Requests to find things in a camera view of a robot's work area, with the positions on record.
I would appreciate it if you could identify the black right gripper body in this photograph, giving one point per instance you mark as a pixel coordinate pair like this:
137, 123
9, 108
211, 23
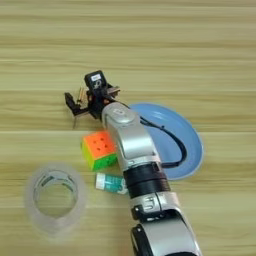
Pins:
100, 101

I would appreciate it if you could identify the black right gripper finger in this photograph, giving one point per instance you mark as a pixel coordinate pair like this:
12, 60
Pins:
70, 101
89, 100

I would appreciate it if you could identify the colourful puzzle cube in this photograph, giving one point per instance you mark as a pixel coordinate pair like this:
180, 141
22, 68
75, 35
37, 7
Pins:
98, 146

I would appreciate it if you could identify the teal and white glue stick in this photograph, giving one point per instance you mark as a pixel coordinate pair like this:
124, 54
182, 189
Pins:
110, 182

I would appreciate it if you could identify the clear tape roll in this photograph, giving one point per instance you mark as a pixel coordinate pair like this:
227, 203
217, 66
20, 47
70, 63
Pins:
30, 206

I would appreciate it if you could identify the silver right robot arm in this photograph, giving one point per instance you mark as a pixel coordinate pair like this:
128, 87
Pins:
133, 140

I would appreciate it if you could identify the blue oval plate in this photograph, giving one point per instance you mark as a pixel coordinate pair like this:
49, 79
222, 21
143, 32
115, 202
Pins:
190, 146

